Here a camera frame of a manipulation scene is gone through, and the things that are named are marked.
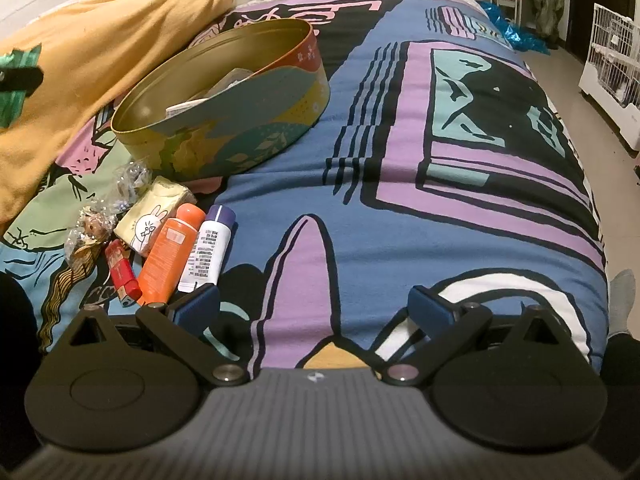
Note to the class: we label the person's grey sock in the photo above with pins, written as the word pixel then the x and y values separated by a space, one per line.
pixel 625 300

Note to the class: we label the red lighter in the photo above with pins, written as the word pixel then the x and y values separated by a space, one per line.
pixel 120 270

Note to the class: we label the yellow rabbit tissue packet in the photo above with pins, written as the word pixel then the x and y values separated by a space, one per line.
pixel 150 215

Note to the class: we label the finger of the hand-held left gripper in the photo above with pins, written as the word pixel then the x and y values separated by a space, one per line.
pixel 22 80

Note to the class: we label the round gold tin container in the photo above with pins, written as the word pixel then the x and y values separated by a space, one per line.
pixel 240 145

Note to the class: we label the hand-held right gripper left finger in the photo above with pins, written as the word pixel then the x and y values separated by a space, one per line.
pixel 195 305

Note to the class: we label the printed cartoon bedspread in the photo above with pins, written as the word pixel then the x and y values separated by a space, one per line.
pixel 400 240

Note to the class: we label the clear candies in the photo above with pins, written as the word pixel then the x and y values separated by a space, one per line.
pixel 92 227

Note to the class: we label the green foil sachet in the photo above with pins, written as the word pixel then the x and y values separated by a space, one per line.
pixel 15 107

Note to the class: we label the white tube with purple cap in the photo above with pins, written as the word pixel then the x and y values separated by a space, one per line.
pixel 205 255

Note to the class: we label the person's dark trouser leg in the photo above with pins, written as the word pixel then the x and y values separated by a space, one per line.
pixel 622 365

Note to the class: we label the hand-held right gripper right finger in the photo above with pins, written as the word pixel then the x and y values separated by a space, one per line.
pixel 430 307

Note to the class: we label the dark door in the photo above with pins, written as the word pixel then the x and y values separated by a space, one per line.
pixel 580 0

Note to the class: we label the yellow fleece blanket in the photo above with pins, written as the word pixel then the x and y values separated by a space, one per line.
pixel 100 35

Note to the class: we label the blue plastic bag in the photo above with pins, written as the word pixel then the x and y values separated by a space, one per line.
pixel 520 37

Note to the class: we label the clear cellophane trinket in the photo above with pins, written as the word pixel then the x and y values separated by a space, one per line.
pixel 131 180

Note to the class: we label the clear bag of white lace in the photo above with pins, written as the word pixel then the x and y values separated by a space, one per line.
pixel 230 82

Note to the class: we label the orange tube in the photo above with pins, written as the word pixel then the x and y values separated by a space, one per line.
pixel 167 255

